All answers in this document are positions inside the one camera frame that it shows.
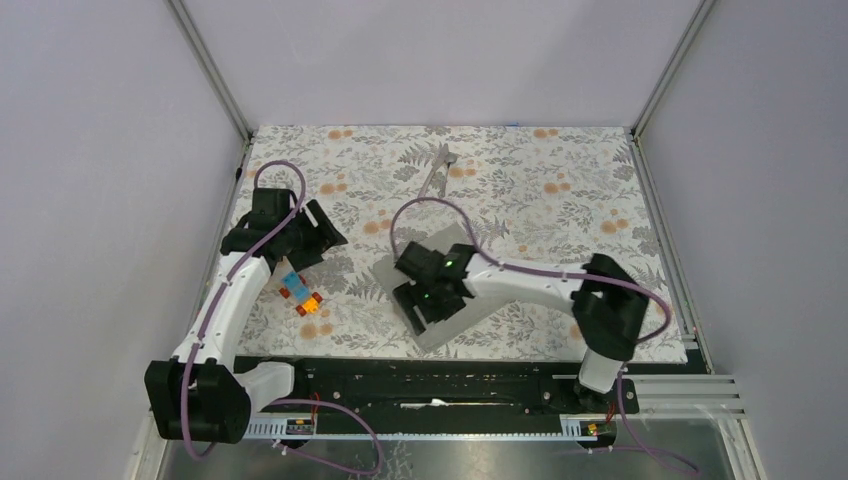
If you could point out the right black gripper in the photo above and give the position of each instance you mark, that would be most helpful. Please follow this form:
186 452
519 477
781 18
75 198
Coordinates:
409 294

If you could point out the grey cloth napkin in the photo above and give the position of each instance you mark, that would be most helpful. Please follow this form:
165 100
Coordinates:
432 336

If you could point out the right aluminium frame post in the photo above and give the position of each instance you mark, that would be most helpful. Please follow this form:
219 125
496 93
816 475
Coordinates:
697 21

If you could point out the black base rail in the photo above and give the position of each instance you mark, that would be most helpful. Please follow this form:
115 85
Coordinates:
429 397

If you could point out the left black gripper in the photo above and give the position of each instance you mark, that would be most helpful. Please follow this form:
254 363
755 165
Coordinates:
323 236

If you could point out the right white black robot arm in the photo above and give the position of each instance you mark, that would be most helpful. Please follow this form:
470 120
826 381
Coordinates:
607 305

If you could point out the left aluminium frame post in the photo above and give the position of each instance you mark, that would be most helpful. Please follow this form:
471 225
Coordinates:
208 66

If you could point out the floral patterned tablecloth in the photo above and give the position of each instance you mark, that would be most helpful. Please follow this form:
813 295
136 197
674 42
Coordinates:
531 193

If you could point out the aluminium frame post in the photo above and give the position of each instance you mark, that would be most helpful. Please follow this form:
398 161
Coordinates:
208 66
697 21

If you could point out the blue orange toy car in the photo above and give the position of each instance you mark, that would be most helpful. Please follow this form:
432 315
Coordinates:
294 288

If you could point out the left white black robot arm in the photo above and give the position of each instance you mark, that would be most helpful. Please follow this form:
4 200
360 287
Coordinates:
196 394

